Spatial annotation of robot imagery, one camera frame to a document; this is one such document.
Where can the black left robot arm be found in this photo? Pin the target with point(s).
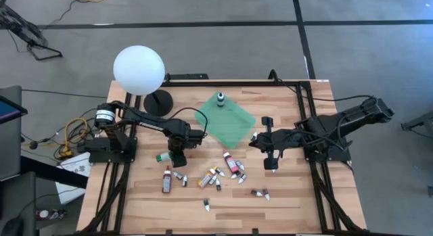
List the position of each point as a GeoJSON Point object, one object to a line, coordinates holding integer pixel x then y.
{"type": "Point", "coordinates": [149, 122]}

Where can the black stand foot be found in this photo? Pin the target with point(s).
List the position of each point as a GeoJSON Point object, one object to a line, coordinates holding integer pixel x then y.
{"type": "Point", "coordinates": [417, 121]}

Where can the large orange yellow-capped coloring bottle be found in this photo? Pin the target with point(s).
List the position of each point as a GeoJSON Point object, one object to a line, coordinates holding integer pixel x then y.
{"type": "Point", "coordinates": [204, 179]}

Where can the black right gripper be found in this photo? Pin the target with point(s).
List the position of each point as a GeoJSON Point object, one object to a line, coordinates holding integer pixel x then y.
{"type": "Point", "coordinates": [268, 128]}

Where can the small green dye bottle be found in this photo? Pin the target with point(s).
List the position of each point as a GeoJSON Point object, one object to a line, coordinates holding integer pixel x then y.
{"type": "Point", "coordinates": [212, 179]}

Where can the black table edge clamp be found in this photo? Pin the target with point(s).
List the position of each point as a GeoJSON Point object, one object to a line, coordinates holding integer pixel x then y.
{"type": "Point", "coordinates": [168, 232]}
{"type": "Point", "coordinates": [255, 231]}

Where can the large black-capped food coloring bottle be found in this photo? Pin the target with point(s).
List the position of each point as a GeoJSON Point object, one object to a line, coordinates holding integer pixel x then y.
{"type": "Point", "coordinates": [220, 99]}

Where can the red and white packet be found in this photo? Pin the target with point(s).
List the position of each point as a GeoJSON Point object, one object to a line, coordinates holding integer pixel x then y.
{"type": "Point", "coordinates": [50, 214]}

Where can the black desk foot bar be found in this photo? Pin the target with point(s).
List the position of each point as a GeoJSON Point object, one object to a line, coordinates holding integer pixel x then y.
{"type": "Point", "coordinates": [50, 171]}

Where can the grey desk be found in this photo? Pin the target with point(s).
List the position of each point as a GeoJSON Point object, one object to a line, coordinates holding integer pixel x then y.
{"type": "Point", "coordinates": [10, 144]}

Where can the white printed box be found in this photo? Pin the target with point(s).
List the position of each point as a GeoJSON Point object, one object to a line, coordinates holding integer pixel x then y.
{"type": "Point", "coordinates": [67, 193]}

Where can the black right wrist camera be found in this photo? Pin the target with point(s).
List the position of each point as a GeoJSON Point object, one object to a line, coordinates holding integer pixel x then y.
{"type": "Point", "coordinates": [277, 143]}

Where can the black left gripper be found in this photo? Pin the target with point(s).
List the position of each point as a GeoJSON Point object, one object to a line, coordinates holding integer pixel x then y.
{"type": "Point", "coordinates": [179, 160]}

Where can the black computer mouse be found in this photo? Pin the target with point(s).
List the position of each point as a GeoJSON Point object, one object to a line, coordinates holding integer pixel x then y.
{"type": "Point", "coordinates": [11, 227]}

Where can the tablet with blue screen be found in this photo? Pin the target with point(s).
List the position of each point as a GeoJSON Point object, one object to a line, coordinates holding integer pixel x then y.
{"type": "Point", "coordinates": [6, 111]}

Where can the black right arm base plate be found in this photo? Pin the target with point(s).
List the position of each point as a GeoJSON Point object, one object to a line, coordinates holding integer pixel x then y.
{"type": "Point", "coordinates": [324, 158]}

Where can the black aluminium table frame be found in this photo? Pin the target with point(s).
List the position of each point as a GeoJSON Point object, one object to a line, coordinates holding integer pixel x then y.
{"type": "Point", "coordinates": [236, 83]}

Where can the white globe table lamp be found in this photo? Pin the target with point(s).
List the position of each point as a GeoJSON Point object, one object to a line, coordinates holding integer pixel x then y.
{"type": "Point", "coordinates": [138, 70]}

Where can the large green food coloring bottle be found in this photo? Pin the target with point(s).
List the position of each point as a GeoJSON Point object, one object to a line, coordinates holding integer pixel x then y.
{"type": "Point", "coordinates": [164, 157]}

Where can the black tripod stand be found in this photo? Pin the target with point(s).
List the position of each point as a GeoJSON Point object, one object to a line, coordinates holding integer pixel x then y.
{"type": "Point", "coordinates": [23, 29]}

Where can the large pink-capped food coloring bottle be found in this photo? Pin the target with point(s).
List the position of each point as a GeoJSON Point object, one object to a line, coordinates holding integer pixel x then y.
{"type": "Point", "coordinates": [231, 163]}

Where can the black power strip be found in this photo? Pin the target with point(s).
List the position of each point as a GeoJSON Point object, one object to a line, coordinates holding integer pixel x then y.
{"type": "Point", "coordinates": [186, 76]}

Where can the translucent green plastic tray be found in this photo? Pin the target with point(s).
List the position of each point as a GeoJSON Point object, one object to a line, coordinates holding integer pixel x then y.
{"type": "Point", "coordinates": [230, 128]}

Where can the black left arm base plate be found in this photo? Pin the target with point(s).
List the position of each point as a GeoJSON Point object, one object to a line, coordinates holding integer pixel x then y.
{"type": "Point", "coordinates": [101, 155]}

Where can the large dark red coloring bottle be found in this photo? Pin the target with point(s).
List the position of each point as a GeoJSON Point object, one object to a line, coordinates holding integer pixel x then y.
{"type": "Point", "coordinates": [166, 182]}

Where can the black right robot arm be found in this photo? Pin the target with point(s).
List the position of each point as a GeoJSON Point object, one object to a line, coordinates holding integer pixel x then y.
{"type": "Point", "coordinates": [355, 119]}

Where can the small purple dye bottle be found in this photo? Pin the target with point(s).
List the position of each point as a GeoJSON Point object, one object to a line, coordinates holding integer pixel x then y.
{"type": "Point", "coordinates": [266, 194]}

